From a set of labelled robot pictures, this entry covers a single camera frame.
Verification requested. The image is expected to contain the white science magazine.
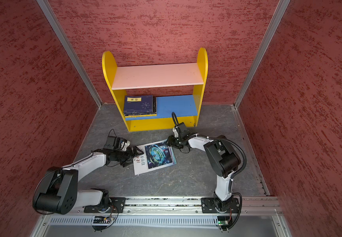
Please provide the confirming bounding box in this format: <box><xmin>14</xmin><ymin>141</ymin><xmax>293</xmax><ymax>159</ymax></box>
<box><xmin>133</xmin><ymin>140</ymin><xmax>177</xmax><ymax>175</ymax></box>

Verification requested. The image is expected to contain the black corrugated cable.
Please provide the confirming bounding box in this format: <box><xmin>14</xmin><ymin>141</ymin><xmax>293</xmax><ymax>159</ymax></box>
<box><xmin>171</xmin><ymin>112</ymin><xmax>248</xmax><ymax>230</ymax></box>

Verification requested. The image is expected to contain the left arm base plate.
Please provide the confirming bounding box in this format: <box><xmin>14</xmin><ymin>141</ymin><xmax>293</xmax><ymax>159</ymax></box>
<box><xmin>84</xmin><ymin>197</ymin><xmax>126</xmax><ymax>214</ymax></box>

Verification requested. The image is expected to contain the circuit board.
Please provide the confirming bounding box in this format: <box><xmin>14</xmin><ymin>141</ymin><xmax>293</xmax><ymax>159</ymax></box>
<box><xmin>216</xmin><ymin>216</ymin><xmax>233</xmax><ymax>229</ymax></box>
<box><xmin>93</xmin><ymin>216</ymin><xmax>115</xmax><ymax>225</ymax></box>

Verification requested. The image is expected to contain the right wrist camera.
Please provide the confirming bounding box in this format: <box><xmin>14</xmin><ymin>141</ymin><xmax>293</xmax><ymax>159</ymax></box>
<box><xmin>173</xmin><ymin>122</ymin><xmax>190</xmax><ymax>140</ymax></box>

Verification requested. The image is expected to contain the corner aluminium profile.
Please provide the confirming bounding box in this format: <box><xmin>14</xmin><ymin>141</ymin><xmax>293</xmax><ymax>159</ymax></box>
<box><xmin>234</xmin><ymin>0</ymin><xmax>290</xmax><ymax>110</ymax></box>
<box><xmin>36</xmin><ymin>0</ymin><xmax>103</xmax><ymax>109</ymax></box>

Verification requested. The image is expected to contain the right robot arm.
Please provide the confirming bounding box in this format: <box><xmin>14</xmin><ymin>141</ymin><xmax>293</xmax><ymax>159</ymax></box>
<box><xmin>166</xmin><ymin>134</ymin><xmax>247</xmax><ymax>213</ymax></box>

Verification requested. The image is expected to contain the yellow pink blue bookshelf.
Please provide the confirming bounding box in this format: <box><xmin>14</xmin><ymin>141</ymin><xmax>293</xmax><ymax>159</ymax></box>
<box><xmin>102</xmin><ymin>47</ymin><xmax>208</xmax><ymax>132</ymax></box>

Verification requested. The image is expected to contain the right corner aluminium profile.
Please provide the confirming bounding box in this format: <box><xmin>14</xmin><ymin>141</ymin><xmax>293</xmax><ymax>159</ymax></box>
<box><xmin>234</xmin><ymin>0</ymin><xmax>290</xmax><ymax>110</ymax></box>

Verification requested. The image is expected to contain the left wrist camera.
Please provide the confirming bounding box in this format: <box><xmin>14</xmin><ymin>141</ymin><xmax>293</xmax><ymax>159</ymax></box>
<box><xmin>104</xmin><ymin>136</ymin><xmax>130</xmax><ymax>152</ymax></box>

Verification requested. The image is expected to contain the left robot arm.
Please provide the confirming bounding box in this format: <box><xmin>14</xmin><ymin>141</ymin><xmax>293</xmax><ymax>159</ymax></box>
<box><xmin>33</xmin><ymin>147</ymin><xmax>144</xmax><ymax>215</ymax></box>

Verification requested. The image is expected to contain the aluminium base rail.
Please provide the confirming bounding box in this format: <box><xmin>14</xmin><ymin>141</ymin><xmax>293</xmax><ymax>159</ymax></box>
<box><xmin>42</xmin><ymin>195</ymin><xmax>282</xmax><ymax>215</ymax></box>

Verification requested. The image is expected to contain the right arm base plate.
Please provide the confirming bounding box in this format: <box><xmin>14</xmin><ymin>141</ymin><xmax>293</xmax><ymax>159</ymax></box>
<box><xmin>201</xmin><ymin>197</ymin><xmax>240</xmax><ymax>214</ymax></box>

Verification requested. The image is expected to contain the left circuit board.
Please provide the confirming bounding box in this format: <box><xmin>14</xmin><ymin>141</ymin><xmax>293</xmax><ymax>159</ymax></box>
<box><xmin>93</xmin><ymin>216</ymin><xmax>115</xmax><ymax>225</ymax></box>

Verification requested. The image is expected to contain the left corner aluminium profile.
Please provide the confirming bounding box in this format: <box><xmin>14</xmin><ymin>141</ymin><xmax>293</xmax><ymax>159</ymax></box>
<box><xmin>36</xmin><ymin>0</ymin><xmax>103</xmax><ymax>109</ymax></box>

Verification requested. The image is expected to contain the slotted cable duct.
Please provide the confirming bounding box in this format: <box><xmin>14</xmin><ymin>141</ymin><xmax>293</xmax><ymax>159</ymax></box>
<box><xmin>49</xmin><ymin>215</ymin><xmax>217</xmax><ymax>227</ymax></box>

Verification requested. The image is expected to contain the right circuit board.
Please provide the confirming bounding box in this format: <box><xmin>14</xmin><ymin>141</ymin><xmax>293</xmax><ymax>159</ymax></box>
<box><xmin>216</xmin><ymin>216</ymin><xmax>233</xmax><ymax>229</ymax></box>

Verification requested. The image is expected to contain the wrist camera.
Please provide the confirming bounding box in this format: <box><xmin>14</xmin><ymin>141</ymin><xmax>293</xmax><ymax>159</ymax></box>
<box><xmin>104</xmin><ymin>136</ymin><xmax>130</xmax><ymax>152</ymax></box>
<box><xmin>173</xmin><ymin>122</ymin><xmax>190</xmax><ymax>140</ymax></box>

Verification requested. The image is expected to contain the navy book yellow label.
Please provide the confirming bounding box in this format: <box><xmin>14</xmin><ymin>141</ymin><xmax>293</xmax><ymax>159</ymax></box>
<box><xmin>123</xmin><ymin>95</ymin><xmax>157</xmax><ymax>118</ymax></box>

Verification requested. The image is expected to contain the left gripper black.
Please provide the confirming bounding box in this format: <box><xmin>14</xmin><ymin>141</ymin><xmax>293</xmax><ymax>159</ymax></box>
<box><xmin>113</xmin><ymin>146</ymin><xmax>143</xmax><ymax>166</ymax></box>

